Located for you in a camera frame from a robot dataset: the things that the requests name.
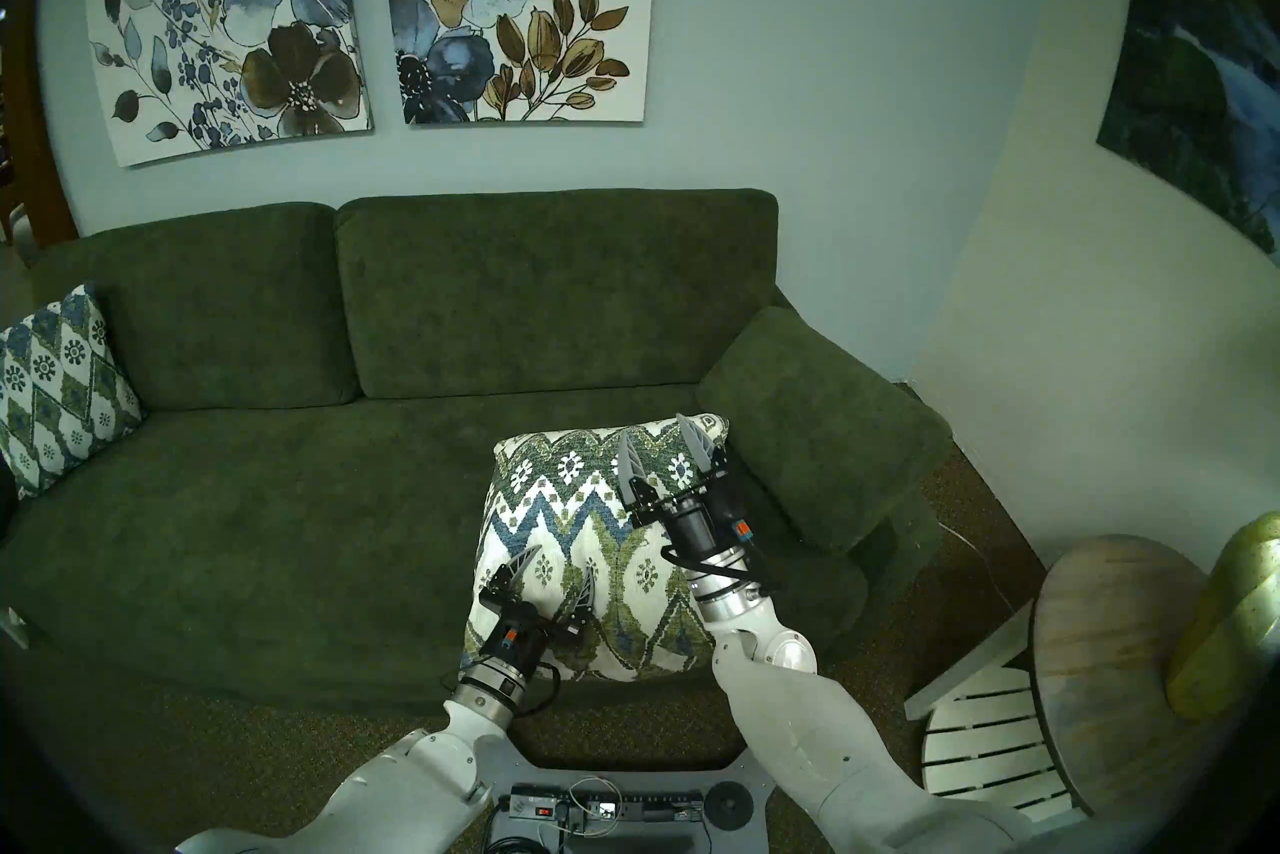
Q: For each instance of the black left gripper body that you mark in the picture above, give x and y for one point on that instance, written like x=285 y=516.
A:
x=520 y=637

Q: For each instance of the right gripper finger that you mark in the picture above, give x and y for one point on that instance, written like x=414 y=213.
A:
x=705 y=452
x=632 y=477

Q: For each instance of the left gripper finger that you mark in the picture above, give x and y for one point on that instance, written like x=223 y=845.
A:
x=583 y=612
x=515 y=577

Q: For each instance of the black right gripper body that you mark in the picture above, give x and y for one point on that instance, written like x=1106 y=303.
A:
x=700 y=522

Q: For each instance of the large green white patterned cushion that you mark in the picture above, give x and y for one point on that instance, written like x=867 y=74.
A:
x=580 y=512

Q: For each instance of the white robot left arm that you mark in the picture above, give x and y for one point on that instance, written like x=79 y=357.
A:
x=400 y=782

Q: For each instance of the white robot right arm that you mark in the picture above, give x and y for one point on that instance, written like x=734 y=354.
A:
x=830 y=742

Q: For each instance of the wide green sofa back cushion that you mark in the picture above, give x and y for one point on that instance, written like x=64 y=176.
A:
x=560 y=292

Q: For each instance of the narrow green sofa back cushion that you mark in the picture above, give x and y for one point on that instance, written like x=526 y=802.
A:
x=200 y=302

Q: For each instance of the small blue white patterned cushion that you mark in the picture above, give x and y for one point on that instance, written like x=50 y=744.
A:
x=55 y=392

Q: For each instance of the green sofa armrest bolster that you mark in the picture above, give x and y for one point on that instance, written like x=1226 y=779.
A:
x=830 y=432

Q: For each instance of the black power strip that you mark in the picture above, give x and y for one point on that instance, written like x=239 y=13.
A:
x=650 y=804

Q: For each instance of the black round base knob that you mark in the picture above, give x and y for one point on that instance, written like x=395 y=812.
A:
x=729 y=806

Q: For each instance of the dark green fabric sofa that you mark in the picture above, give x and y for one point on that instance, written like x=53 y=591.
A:
x=200 y=542

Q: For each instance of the white slatted wooden chair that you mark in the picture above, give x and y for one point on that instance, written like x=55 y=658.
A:
x=980 y=742

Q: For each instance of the round wooden side table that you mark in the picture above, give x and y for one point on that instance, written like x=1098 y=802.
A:
x=1110 y=672

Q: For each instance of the yellow green speckled lamp base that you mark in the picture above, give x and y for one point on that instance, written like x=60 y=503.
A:
x=1240 y=622

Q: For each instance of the blue flower canvas painting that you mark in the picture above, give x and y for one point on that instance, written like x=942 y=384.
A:
x=230 y=12

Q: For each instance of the grey robot base frame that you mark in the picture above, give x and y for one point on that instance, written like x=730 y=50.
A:
x=760 y=777

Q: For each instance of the white bracket piece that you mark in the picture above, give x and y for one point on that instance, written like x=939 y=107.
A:
x=12 y=630

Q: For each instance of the waterfall landscape wall picture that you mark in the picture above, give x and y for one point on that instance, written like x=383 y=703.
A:
x=1190 y=92

